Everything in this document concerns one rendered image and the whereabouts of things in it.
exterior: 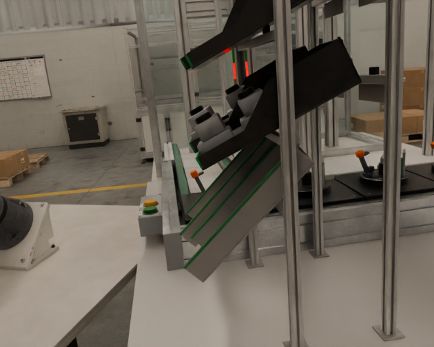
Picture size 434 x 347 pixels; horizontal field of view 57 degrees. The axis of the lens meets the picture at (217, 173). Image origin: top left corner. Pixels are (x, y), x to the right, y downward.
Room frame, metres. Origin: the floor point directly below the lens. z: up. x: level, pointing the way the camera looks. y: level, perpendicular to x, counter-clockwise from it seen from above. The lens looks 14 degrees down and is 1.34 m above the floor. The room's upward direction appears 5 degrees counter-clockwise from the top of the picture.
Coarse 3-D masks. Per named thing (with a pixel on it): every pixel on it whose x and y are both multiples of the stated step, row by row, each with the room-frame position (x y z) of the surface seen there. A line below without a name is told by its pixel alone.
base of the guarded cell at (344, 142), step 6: (324, 138) 2.51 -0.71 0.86; (342, 138) 2.45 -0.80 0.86; (348, 138) 2.44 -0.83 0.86; (354, 138) 2.42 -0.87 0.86; (324, 144) 2.33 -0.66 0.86; (342, 144) 2.29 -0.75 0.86; (348, 144) 2.27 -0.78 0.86; (354, 144) 2.26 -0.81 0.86; (360, 144) 2.24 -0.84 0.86; (366, 144) 2.22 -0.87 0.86; (372, 144) 2.21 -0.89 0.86; (402, 144) 2.14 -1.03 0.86; (324, 150) 2.17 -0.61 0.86; (408, 150) 1.98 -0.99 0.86; (180, 156) 2.36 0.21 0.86; (336, 156) 1.99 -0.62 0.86; (342, 156) 1.98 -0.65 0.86; (348, 156) 1.97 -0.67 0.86; (354, 156) 1.96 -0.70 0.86; (156, 180) 1.84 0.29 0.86
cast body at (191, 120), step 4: (196, 108) 0.81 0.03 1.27; (200, 108) 0.81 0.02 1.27; (204, 108) 0.83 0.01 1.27; (208, 108) 0.81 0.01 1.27; (192, 112) 0.81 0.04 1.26; (196, 112) 0.81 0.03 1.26; (200, 112) 0.80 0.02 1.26; (204, 112) 0.80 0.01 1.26; (212, 112) 0.82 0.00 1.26; (192, 116) 0.80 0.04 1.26; (196, 116) 0.80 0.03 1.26; (188, 120) 0.81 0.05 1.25; (192, 120) 0.80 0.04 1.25; (224, 120) 0.81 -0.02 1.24; (192, 124) 0.80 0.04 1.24; (192, 132) 0.82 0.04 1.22; (192, 136) 0.81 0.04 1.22; (196, 136) 0.81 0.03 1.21
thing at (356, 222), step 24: (432, 192) 1.05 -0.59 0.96; (312, 216) 0.97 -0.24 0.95; (336, 216) 0.98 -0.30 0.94; (360, 216) 0.99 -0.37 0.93; (408, 216) 1.00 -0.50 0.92; (432, 216) 1.01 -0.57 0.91; (264, 240) 0.96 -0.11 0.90; (312, 240) 0.98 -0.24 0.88; (336, 240) 0.98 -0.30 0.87; (360, 240) 0.99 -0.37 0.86
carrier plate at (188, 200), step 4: (200, 192) 1.22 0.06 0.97; (184, 196) 1.19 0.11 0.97; (188, 196) 1.19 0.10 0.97; (192, 196) 1.18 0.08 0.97; (196, 196) 1.18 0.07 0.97; (184, 200) 1.15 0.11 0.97; (188, 200) 1.15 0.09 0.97; (192, 200) 1.14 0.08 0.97; (184, 204) 1.11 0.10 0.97; (188, 204) 1.11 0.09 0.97; (192, 204) 1.10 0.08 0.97; (184, 208) 1.08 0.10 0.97; (188, 208) 1.08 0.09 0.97; (184, 212) 1.05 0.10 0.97; (272, 212) 1.01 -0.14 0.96; (184, 216) 1.04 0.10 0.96; (188, 216) 1.01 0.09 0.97; (188, 220) 0.98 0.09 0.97
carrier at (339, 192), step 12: (324, 168) 1.13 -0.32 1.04; (300, 180) 1.18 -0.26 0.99; (324, 180) 1.09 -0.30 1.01; (336, 180) 1.21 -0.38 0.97; (300, 192) 1.08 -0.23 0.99; (324, 192) 1.08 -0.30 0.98; (336, 192) 1.10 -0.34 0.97; (348, 192) 1.09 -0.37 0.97; (300, 204) 1.02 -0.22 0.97; (312, 204) 1.02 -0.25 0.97; (324, 204) 1.02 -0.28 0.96
